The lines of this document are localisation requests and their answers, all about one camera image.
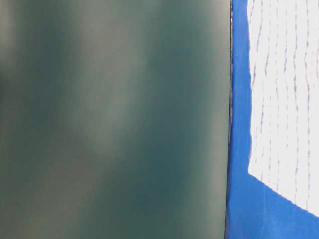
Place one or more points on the blue table cloth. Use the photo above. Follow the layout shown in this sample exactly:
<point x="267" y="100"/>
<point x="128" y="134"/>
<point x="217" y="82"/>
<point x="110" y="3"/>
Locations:
<point x="253" y="211"/>

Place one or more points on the white blue-striped towel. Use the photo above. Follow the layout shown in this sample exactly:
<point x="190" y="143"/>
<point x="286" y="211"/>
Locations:
<point x="284" y="70"/>

